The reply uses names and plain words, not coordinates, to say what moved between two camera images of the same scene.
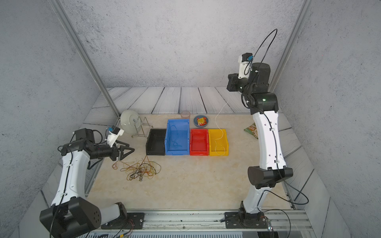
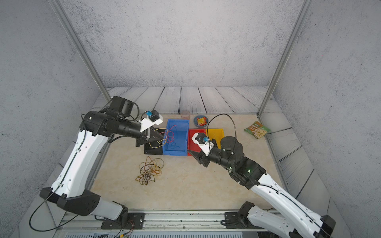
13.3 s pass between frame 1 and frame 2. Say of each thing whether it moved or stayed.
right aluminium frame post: stayed
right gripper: moved
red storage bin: stayed
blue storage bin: stayed
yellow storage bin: stayed
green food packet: stayed
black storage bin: stayed
